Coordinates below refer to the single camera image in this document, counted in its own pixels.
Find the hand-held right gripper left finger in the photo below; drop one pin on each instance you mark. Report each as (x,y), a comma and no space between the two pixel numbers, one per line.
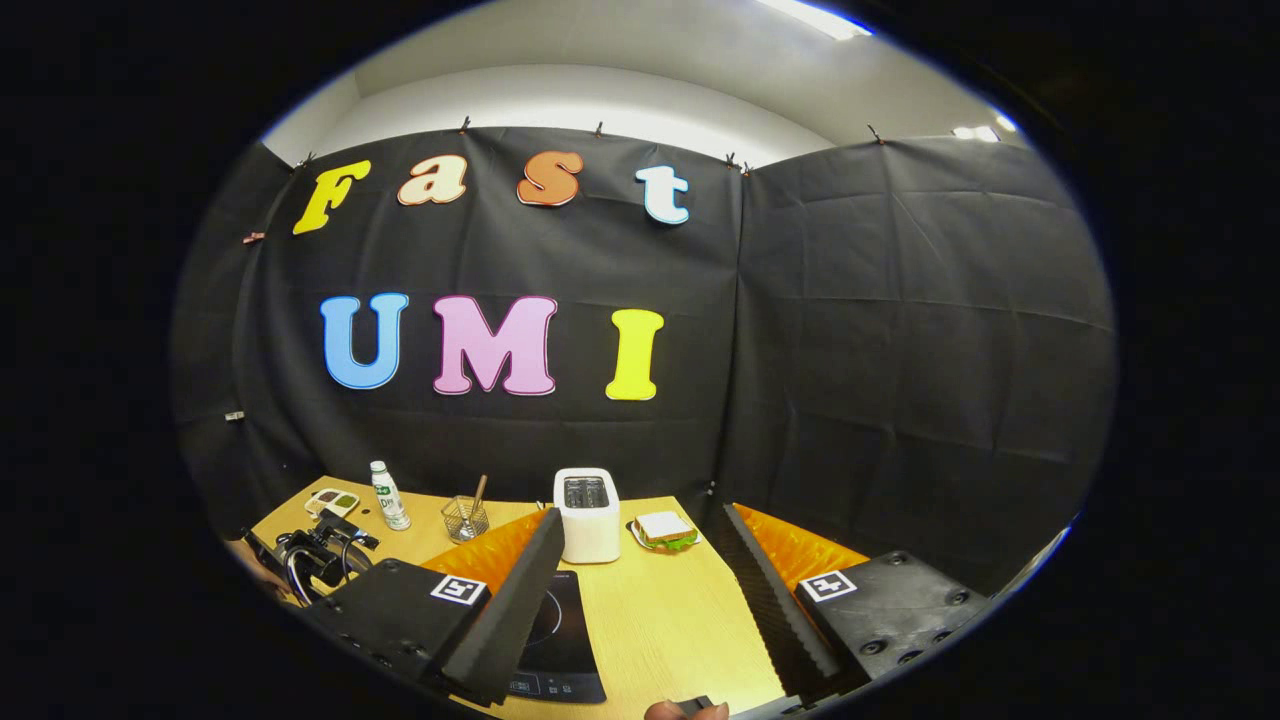
(520,600)

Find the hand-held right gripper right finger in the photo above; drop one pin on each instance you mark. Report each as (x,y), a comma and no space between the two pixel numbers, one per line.
(765,600)

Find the black induction cooktop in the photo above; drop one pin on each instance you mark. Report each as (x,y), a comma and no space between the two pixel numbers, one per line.
(565,640)

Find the small white sauce tray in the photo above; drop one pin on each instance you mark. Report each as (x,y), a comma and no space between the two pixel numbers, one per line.
(332,502)

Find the white drink bottle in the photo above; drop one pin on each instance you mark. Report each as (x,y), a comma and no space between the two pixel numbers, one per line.
(390,500)

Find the white toaster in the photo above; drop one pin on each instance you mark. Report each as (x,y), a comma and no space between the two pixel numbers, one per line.
(588,520)

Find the sandwich with lettuce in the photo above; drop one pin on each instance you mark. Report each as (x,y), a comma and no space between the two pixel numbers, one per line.
(665,528)

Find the small ceiling light panel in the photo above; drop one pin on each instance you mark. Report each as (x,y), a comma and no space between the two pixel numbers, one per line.
(985,130)

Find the long ceiling light panel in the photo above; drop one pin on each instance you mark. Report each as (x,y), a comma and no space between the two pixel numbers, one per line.
(815,18)

